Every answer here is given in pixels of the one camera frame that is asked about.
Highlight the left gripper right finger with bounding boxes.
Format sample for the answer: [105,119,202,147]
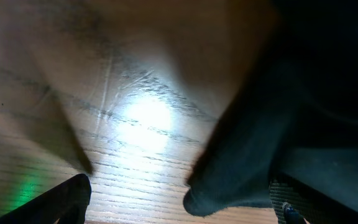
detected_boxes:
[270,147,358,223]

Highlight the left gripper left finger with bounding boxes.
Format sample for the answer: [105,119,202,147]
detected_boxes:
[0,174,91,224]

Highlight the black athletic pants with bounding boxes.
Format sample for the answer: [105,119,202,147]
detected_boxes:
[183,0,358,217]

